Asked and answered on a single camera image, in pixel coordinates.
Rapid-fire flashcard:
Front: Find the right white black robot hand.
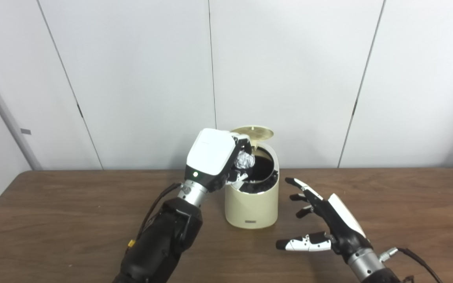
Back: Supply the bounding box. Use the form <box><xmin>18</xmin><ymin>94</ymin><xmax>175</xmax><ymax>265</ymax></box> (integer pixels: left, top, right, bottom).
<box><xmin>276</xmin><ymin>177</ymin><xmax>372</xmax><ymax>263</ymax></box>

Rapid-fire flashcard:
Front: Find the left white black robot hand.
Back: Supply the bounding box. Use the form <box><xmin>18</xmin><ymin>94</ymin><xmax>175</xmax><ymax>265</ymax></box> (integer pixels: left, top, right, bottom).
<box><xmin>185</xmin><ymin>128</ymin><xmax>255</xmax><ymax>193</ymax></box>

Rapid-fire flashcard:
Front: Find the white paper ball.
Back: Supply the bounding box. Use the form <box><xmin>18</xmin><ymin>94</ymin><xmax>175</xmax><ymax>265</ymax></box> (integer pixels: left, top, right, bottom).
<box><xmin>236</xmin><ymin>151</ymin><xmax>255</xmax><ymax>170</ymax></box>

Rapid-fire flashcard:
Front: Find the cream round bin lid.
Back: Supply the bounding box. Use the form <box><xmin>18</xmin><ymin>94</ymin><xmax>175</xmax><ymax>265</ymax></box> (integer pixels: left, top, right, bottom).
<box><xmin>230</xmin><ymin>125</ymin><xmax>274</xmax><ymax>146</ymax></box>

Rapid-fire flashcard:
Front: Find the cream-colored bin body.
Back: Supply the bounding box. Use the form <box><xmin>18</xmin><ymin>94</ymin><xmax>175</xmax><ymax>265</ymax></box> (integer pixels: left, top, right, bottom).
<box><xmin>225</xmin><ymin>141</ymin><xmax>280</xmax><ymax>229</ymax></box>

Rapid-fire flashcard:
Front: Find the black bin liner bag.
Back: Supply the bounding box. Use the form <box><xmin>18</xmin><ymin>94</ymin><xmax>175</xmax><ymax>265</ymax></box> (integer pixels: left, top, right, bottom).
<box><xmin>239</xmin><ymin>149</ymin><xmax>279</xmax><ymax>194</ymax></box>

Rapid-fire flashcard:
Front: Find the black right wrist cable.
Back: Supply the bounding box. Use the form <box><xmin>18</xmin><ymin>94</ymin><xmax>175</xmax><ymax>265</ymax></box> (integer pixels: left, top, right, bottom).
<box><xmin>380</xmin><ymin>247</ymin><xmax>443</xmax><ymax>283</ymax></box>

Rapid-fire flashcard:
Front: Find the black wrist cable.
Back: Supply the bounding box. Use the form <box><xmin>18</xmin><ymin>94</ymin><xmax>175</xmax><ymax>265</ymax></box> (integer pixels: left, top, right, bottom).
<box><xmin>380</xmin><ymin>247</ymin><xmax>443</xmax><ymax>283</ymax></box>
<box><xmin>126</xmin><ymin>183</ymin><xmax>182</xmax><ymax>252</ymax></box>

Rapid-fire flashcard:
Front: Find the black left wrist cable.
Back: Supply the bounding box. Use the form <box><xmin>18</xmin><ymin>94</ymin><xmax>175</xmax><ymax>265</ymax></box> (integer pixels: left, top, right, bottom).
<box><xmin>126</xmin><ymin>183</ymin><xmax>182</xmax><ymax>252</ymax></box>

